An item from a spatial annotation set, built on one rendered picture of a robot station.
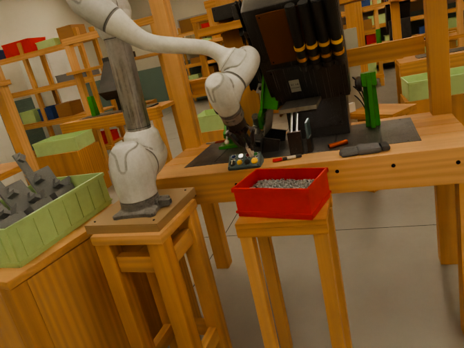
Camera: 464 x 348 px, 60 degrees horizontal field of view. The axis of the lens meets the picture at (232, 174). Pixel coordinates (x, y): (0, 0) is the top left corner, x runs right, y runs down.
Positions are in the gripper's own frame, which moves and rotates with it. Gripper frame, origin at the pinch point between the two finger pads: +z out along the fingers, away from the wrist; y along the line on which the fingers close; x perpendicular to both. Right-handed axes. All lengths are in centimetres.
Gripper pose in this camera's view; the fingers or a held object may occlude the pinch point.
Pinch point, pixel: (249, 150)
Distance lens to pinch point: 171.6
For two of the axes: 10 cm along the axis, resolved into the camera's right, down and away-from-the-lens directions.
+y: 9.3, -1.0, -3.4
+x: 1.1, -8.2, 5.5
